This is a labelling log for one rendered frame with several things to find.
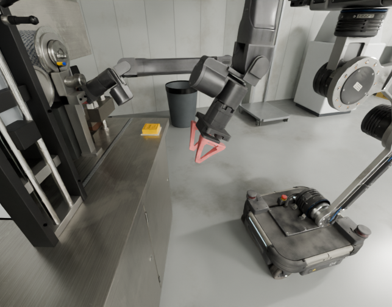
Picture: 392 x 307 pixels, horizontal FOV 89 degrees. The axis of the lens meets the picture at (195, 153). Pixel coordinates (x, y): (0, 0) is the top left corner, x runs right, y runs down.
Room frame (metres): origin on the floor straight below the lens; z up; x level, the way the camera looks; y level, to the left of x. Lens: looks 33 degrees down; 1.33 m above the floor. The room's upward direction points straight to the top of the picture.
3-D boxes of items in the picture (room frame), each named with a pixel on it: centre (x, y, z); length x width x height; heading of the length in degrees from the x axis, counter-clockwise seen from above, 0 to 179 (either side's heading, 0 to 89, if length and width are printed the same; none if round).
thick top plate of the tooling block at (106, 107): (0.88, 0.60, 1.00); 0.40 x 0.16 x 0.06; 89
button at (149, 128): (0.85, 0.21, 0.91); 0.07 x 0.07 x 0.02; 89
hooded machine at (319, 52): (3.52, -2.34, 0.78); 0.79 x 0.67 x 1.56; 105
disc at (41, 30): (0.70, 0.45, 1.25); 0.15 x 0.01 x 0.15; 179
